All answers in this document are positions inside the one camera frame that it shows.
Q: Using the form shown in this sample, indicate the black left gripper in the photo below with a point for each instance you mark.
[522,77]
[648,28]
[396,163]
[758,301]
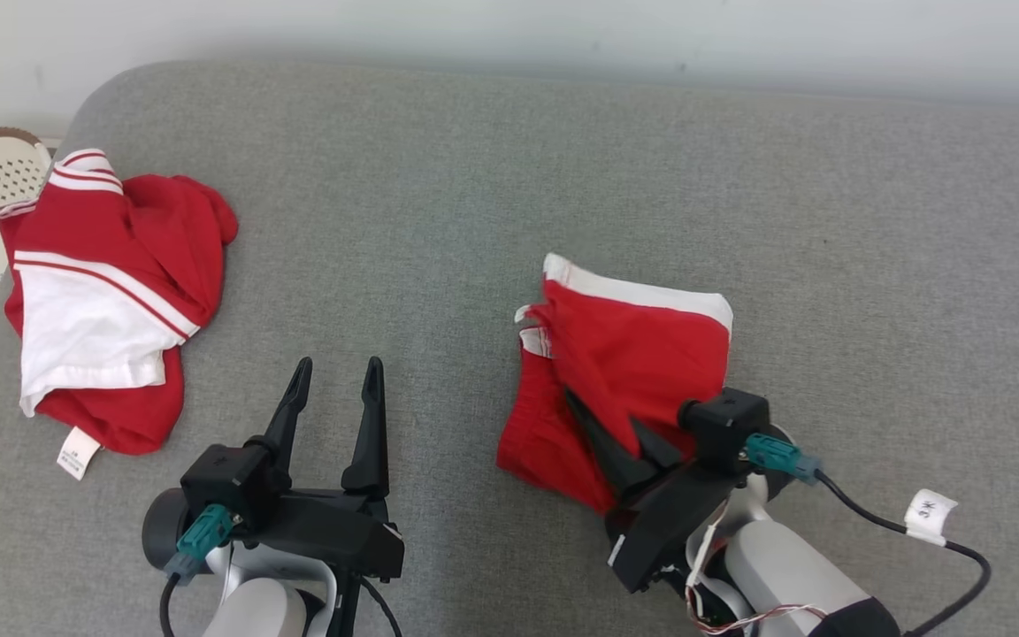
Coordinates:
[333,531]

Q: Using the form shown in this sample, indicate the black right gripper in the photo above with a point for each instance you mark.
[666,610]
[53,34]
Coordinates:
[660,522]

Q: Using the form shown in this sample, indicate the red basketball shorts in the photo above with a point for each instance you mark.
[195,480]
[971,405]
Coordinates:
[624,354]

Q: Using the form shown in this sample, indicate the red and white t-shirt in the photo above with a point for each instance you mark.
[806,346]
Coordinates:
[94,310]

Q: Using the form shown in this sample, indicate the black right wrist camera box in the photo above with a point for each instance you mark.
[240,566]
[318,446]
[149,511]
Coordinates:
[726,425]

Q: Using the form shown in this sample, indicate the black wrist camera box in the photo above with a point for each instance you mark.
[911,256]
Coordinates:
[231,482]
[726,425]

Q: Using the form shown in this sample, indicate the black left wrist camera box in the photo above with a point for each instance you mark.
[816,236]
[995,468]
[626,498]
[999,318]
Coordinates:
[231,482]

